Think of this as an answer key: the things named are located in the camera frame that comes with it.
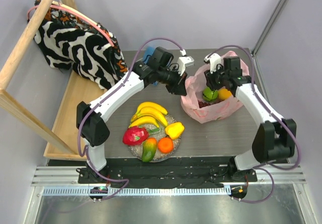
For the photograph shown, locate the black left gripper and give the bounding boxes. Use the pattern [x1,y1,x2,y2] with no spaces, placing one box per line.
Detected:
[157,66,188,96]

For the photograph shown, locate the pink plastic bag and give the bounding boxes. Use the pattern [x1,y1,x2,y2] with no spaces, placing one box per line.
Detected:
[181,64,243,123]

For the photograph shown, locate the yellow fake banana bunch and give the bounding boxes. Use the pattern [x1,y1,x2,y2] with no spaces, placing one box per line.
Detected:
[131,102,168,126]

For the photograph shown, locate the single yellow fake banana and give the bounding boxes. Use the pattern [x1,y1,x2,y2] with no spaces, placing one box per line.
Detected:
[128,116,159,128]

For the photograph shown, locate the yellow fake bell pepper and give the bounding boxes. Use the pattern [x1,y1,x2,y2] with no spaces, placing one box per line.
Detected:
[165,122,185,140]

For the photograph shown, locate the red fake dragon fruit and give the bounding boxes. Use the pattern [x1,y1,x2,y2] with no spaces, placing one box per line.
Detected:
[122,126,160,146]

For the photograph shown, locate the orange fake fruit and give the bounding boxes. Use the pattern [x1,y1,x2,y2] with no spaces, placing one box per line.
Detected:
[157,137,174,154]

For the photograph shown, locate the green orange fake mango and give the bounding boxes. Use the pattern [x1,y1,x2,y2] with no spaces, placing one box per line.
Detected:
[141,137,157,162]

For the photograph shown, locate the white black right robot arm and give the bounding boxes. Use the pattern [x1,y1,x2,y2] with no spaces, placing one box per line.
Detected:
[204,53,296,181]

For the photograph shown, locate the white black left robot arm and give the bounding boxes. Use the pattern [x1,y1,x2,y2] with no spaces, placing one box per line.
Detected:
[76,47,194,183]

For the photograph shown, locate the yellow fake lemon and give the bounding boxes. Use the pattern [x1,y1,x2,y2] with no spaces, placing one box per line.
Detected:
[218,88,232,101]

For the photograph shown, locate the fake red grapes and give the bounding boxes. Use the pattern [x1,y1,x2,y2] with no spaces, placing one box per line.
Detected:
[198,101,213,108]

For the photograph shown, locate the blue bucket hat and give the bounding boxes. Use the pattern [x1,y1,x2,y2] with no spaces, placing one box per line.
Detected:
[143,46,159,86]

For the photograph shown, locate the black white orange patterned cloth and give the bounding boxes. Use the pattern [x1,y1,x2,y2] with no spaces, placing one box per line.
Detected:
[34,1,128,90]

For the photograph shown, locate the pink hanger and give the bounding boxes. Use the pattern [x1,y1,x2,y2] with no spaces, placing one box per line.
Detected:
[33,4,119,60]

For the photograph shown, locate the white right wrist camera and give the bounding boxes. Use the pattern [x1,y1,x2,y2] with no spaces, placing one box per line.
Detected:
[204,53,223,73]

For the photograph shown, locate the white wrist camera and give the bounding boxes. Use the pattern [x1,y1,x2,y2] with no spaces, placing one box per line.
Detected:
[177,49,194,76]
[204,53,223,73]

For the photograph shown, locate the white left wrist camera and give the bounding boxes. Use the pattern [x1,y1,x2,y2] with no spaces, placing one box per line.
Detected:
[177,49,194,76]

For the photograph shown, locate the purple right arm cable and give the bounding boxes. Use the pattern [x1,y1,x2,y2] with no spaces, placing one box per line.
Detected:
[206,44,302,204]

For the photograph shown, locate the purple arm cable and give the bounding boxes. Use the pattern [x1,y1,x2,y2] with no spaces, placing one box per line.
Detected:
[77,37,186,201]
[206,44,302,204]

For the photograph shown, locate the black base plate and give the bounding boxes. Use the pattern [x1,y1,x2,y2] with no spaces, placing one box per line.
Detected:
[76,157,258,189]

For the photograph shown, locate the aluminium corner post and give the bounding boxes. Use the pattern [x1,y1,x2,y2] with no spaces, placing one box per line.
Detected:
[251,0,289,56]

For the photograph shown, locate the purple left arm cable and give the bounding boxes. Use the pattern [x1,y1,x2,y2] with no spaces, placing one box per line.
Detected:
[77,37,186,201]

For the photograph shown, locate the wooden rack frame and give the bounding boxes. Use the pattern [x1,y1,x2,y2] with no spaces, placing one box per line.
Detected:
[1,0,103,160]

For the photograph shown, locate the aluminium rail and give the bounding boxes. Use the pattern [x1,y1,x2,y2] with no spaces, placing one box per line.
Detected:
[32,165,306,198]

